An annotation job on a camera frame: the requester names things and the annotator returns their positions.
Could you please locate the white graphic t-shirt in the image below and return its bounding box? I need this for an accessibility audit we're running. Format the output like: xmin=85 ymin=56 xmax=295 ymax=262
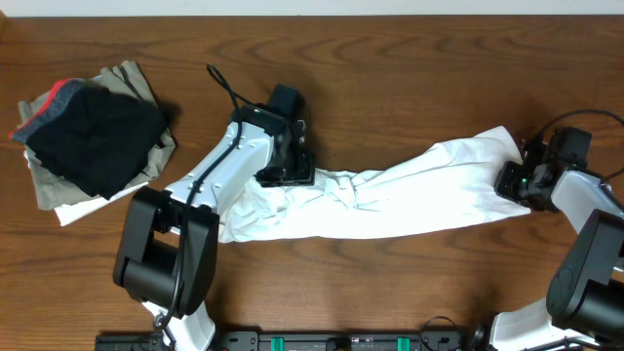
xmin=218 ymin=126 xmax=530 ymax=243

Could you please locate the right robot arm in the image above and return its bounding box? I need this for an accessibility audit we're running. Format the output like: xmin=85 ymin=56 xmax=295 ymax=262
xmin=468 ymin=127 xmax=623 ymax=350

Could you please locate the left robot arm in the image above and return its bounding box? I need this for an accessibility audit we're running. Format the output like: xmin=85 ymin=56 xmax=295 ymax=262
xmin=96 ymin=84 xmax=315 ymax=350

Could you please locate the black folded garment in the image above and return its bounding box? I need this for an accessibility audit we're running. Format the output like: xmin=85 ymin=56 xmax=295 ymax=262
xmin=10 ymin=79 xmax=168 ymax=199

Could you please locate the white folded garment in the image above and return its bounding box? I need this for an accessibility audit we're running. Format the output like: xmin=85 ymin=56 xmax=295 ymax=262
xmin=23 ymin=148 xmax=151 ymax=226

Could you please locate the khaki folded garment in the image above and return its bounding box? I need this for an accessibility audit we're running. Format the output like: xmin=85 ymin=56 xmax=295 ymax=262
xmin=24 ymin=60 xmax=176 ymax=211

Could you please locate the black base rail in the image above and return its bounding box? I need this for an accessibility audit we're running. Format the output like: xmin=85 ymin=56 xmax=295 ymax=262
xmin=94 ymin=323 xmax=492 ymax=351

